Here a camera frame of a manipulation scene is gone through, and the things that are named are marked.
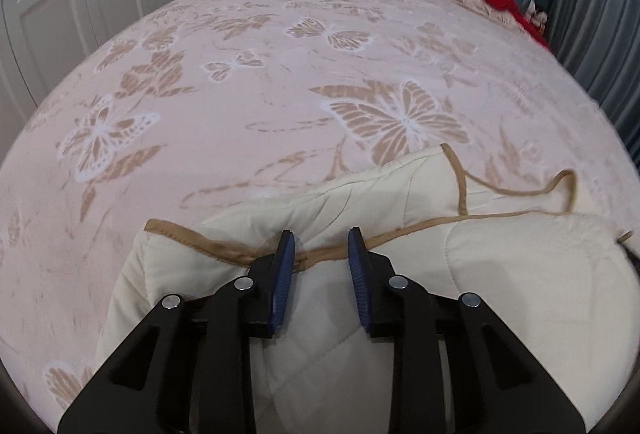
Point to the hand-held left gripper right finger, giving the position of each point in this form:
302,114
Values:
360,286

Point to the small cloth doll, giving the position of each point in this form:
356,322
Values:
539,16

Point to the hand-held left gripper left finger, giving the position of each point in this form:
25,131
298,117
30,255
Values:
281,281

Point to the cream quilted blanket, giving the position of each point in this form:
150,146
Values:
500,289

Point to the grey curtain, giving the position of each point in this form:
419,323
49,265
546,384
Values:
595,23

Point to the pink butterfly bedspread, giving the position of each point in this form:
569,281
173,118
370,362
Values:
250,113

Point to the red garment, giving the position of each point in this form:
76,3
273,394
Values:
505,3

